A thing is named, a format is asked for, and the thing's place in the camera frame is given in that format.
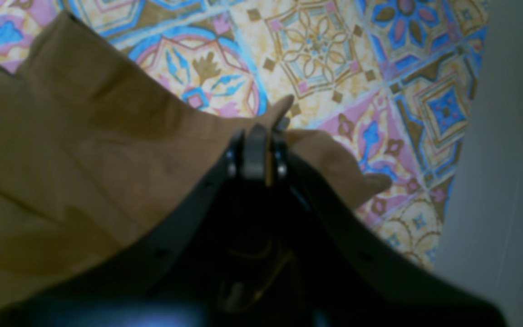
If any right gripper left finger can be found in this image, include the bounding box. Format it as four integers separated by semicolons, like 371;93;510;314
0;130;248;327

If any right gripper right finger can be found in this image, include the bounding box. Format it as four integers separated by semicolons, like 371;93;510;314
255;124;506;327

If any brown t-shirt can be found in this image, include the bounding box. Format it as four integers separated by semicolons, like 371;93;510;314
0;10;393;327

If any patterned tablecloth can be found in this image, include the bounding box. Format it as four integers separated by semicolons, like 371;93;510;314
0;0;491;270

